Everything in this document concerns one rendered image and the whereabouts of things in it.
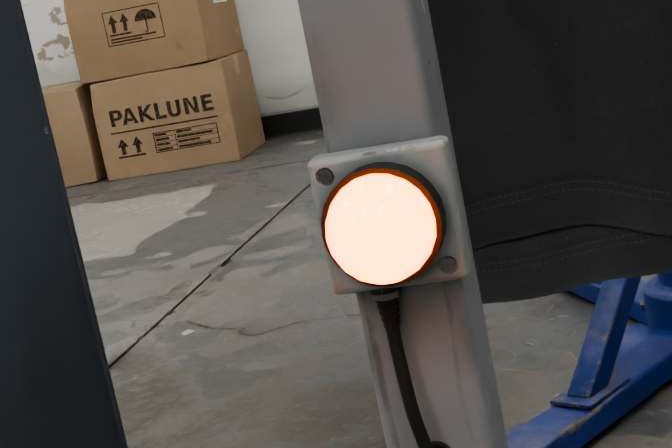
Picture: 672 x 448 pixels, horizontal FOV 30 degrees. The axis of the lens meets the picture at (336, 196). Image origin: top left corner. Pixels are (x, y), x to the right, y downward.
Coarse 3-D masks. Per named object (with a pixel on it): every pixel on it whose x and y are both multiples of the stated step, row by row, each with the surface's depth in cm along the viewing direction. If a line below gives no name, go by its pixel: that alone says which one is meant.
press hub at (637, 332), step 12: (660, 276) 206; (648, 288) 208; (660, 288) 206; (648, 300) 206; (660, 300) 203; (648, 312) 207; (660, 312) 204; (636, 324) 221; (648, 324) 209; (660, 324) 204; (624, 336) 216; (636, 336) 215; (624, 348) 211
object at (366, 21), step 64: (320, 0) 44; (384, 0) 43; (320, 64) 44; (384, 64) 44; (384, 128) 44; (448, 128) 47; (320, 192) 44; (448, 192) 43; (448, 256) 43; (448, 320) 45; (384, 384) 46; (448, 384) 46
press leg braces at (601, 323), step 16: (608, 288) 189; (624, 288) 187; (608, 304) 187; (624, 304) 187; (592, 320) 187; (608, 320) 185; (624, 320) 187; (592, 336) 186; (608, 336) 184; (592, 352) 184; (608, 352) 184; (576, 368) 184; (592, 368) 182; (608, 368) 184; (576, 384) 183; (592, 384) 181; (608, 384) 184; (624, 384) 184; (560, 400) 182; (576, 400) 180; (592, 400) 179
